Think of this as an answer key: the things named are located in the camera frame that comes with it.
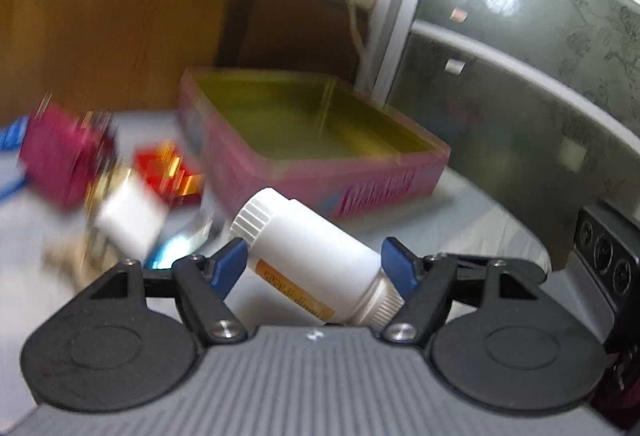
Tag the white plastic pill bottle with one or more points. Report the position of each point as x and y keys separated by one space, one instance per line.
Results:
x=310 y=241

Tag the red box with gold print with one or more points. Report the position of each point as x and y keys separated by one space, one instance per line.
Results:
x=155 y=166

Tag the shiny foil packet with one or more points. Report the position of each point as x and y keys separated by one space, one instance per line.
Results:
x=167 y=252

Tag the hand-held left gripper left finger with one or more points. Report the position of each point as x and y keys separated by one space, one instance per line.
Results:
x=230 y=264

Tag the white box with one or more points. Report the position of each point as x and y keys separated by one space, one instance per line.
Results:
x=130 y=216

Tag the frosted glass sliding door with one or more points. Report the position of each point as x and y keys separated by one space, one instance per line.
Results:
x=500 y=66

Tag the brown cushion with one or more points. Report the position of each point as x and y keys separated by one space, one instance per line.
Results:
x=290 y=26

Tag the magenta box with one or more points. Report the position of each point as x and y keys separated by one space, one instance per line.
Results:
x=55 y=151

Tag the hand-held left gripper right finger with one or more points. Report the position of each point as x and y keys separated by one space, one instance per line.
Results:
x=400 y=266

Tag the pink tin box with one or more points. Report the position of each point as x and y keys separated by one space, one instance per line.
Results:
x=250 y=166

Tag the wooden headboard panel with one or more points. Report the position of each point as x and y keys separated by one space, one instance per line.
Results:
x=100 y=16

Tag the blue striped bed sheet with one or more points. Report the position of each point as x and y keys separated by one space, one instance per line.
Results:
x=475 y=226

